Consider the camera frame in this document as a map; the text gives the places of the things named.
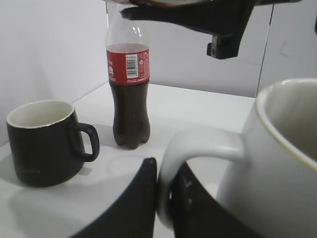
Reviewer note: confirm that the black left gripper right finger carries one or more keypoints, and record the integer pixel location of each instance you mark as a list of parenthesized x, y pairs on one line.
[(196, 214)]

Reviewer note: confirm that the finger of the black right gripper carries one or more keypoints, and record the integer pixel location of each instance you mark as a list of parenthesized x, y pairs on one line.
[(225, 20)]

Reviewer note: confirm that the black ceramic mug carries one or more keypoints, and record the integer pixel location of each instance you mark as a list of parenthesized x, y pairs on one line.
[(48, 144)]

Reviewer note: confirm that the white ceramic mug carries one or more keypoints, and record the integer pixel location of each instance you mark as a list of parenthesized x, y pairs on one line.
[(270, 184)]

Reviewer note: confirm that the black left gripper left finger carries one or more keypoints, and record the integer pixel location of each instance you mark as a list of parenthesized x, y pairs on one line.
[(132, 215)]

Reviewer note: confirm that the cola bottle red label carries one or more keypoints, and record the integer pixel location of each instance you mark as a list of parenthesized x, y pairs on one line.
[(128, 63)]

